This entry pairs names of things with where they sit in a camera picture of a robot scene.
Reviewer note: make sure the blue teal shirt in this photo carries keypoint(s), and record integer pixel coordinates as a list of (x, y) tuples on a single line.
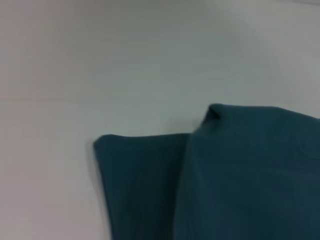
[(225, 175)]

